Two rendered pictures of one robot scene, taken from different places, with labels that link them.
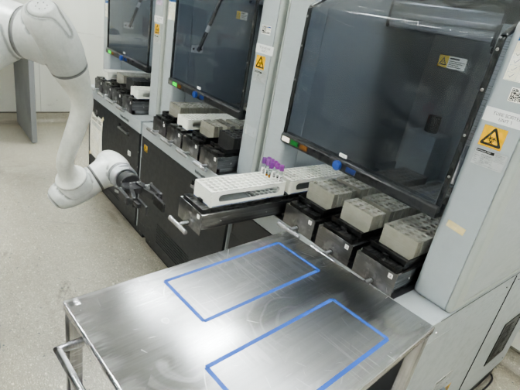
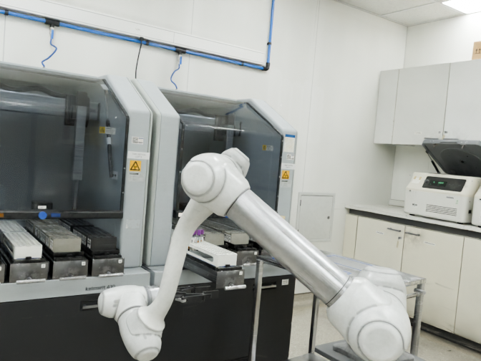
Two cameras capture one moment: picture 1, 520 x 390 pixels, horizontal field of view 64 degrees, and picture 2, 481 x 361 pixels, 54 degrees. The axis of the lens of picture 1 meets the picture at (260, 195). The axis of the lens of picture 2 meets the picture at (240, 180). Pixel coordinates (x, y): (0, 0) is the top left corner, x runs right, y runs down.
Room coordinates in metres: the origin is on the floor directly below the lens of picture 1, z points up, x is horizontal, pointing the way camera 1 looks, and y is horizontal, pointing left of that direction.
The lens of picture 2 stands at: (0.84, 2.09, 1.28)
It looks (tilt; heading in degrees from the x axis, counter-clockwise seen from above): 3 degrees down; 278
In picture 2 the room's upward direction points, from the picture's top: 5 degrees clockwise
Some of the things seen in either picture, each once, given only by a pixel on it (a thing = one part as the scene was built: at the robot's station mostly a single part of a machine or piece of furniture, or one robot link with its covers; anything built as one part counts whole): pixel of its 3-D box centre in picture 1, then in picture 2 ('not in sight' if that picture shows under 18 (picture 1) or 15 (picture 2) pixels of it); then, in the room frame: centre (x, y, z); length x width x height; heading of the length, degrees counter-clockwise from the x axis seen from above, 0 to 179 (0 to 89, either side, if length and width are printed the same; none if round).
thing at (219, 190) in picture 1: (241, 189); (208, 253); (1.23, 0.06, 0.83); 0.30 x 0.10 x 0.06; 132
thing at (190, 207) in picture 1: (270, 199); (192, 259); (1.32, -0.04, 0.78); 0.73 x 0.14 x 0.09; 132
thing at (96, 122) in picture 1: (94, 135); not in sight; (2.60, 1.15, 0.43); 0.27 x 0.02 x 0.36; 42
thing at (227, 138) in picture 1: (227, 141); (103, 243); (1.67, 0.17, 0.85); 0.12 x 0.02 x 0.06; 43
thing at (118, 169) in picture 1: (123, 177); (150, 298); (1.34, 0.49, 0.75); 0.09 x 0.06 x 0.09; 132
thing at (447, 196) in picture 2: not in sight; (457, 180); (-0.40, -2.01, 1.22); 0.62 x 0.56 x 0.64; 41
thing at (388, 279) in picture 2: not in sight; (378, 302); (0.59, 0.63, 0.87); 0.18 x 0.16 x 0.22; 83
